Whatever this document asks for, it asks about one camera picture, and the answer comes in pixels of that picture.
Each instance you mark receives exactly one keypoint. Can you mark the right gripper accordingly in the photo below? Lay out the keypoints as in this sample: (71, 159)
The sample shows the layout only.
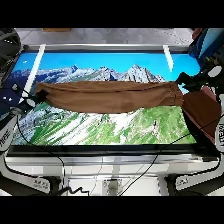
(187, 80)

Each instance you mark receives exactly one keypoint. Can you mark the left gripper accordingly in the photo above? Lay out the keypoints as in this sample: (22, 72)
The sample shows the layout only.
(40, 97)

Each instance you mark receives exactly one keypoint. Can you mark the brown pants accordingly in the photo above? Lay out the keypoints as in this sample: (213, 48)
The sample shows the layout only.
(110, 96)

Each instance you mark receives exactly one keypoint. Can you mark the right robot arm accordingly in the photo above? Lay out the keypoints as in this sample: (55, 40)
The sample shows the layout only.
(218, 133)

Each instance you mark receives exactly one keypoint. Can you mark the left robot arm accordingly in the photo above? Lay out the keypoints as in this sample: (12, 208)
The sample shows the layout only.
(7, 131)

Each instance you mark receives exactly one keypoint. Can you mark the heap of clothes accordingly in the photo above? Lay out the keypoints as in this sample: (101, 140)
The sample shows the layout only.
(200, 43)

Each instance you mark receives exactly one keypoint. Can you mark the reddish brown garment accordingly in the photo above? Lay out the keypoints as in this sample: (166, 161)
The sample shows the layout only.
(200, 113)

